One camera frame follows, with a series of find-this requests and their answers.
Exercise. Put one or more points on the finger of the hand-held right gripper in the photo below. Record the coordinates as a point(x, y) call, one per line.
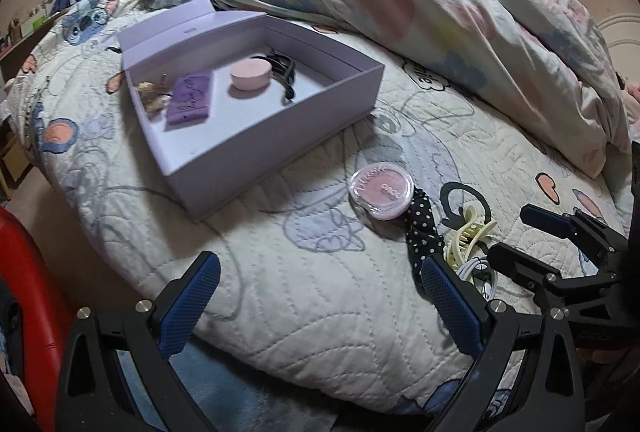
point(545, 217)
point(515, 262)

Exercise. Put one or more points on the cream bed frame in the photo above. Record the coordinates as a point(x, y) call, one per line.
point(620, 20)

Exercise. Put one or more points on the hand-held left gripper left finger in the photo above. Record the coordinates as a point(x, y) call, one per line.
point(192, 297)

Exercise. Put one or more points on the metal hair claw cream bow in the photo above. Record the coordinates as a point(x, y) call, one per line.
point(152, 95)

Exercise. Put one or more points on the light blue towel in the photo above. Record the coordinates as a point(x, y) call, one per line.
point(225, 387)

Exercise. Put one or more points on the dark wooden desk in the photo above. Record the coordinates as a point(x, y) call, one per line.
point(20, 57)

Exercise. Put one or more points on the red chair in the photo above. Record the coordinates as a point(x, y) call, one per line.
point(30, 287)

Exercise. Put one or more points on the black hair claw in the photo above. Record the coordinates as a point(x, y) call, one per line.
point(286, 72)

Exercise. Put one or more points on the polka dot black scrunchie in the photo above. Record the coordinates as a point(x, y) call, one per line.
point(422, 227)

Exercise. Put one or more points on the pink blush compact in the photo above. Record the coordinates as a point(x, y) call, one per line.
point(380, 189)

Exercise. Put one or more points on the desk with drawers and clutter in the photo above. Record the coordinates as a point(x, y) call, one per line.
point(45, 10)

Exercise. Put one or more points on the lavender cardboard box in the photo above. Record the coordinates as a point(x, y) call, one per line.
point(280, 152)

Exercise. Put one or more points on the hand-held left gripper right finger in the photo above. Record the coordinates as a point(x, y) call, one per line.
point(450, 302)

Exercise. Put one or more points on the purple makeup palette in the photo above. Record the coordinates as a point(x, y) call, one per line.
point(190, 97)

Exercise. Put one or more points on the pink round jar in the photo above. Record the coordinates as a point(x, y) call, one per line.
point(250, 72)

